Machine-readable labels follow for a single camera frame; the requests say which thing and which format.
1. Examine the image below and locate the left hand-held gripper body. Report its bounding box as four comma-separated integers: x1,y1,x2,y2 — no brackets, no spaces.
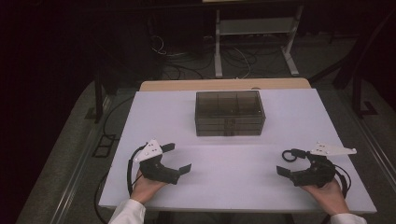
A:
134,139,182,186

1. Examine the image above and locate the smoky clear drawer box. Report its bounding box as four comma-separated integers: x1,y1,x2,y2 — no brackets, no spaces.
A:
194,90,266,137

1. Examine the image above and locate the tangle of floor cables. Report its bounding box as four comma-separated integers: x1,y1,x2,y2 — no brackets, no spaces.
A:
149,34,260,80

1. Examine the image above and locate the white board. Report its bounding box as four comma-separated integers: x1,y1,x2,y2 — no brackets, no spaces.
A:
98,88,378,215

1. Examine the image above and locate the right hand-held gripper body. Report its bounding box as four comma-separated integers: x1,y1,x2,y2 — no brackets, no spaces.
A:
290,142,358,188

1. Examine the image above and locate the person's right hand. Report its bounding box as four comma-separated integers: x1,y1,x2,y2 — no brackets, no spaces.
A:
300,176,350,217

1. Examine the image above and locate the person's left hand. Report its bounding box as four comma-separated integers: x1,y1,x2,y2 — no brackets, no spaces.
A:
130,169,168,205

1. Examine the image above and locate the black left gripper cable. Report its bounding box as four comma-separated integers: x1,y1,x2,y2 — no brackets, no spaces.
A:
125,144,148,198

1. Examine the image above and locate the dark metal stand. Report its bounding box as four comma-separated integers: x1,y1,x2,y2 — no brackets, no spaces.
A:
92,70,120,124

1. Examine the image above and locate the black floor cable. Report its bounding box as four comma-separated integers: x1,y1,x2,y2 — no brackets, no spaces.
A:
93,178,110,224

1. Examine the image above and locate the black ring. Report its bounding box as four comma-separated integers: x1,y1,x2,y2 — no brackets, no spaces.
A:
281,148,299,163

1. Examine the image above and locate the white metal stand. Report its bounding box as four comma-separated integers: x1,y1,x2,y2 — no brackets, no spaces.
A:
214,5,304,78

